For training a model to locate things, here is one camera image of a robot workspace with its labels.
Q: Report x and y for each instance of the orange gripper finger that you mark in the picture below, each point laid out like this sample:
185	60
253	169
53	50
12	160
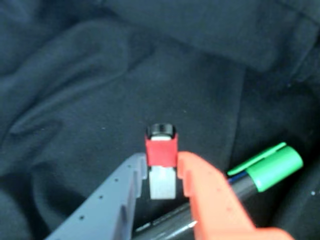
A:
215	200

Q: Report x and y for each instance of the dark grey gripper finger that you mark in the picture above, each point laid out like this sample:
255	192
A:
107	205

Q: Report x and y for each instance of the red black usb stick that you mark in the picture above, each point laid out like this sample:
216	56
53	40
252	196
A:
161	155

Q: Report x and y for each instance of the black fabric bag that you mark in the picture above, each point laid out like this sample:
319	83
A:
100	75

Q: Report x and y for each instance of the black marker with green cap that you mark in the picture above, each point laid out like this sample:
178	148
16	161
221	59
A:
275	167

